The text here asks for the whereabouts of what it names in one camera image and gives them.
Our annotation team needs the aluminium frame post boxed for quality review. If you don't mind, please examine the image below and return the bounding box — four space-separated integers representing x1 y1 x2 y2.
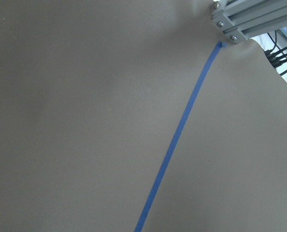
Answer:
211 0 287 44

